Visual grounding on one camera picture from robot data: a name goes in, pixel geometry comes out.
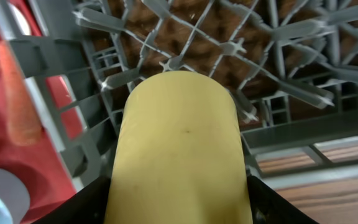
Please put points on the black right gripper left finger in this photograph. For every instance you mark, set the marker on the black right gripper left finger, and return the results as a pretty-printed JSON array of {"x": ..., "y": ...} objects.
[{"x": 87, "y": 206}]

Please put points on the light blue bowl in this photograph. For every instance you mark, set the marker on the light blue bowl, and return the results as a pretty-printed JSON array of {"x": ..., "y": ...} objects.
[{"x": 14, "y": 198}]

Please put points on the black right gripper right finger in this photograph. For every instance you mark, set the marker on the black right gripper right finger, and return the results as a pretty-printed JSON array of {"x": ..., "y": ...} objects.
[{"x": 268, "y": 207}]

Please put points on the grey dishwasher rack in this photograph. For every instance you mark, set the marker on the grey dishwasher rack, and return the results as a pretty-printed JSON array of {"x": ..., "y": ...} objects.
[{"x": 291, "y": 67}]

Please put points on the yellow plastic cup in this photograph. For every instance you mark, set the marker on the yellow plastic cup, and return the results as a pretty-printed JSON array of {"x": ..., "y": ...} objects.
[{"x": 179, "y": 155}]

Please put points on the orange carrot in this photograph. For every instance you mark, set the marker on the orange carrot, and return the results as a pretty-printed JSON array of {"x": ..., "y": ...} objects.
[{"x": 23, "y": 125}]

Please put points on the red serving tray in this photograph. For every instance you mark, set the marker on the red serving tray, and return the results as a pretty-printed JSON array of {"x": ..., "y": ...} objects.
[{"x": 33, "y": 181}]

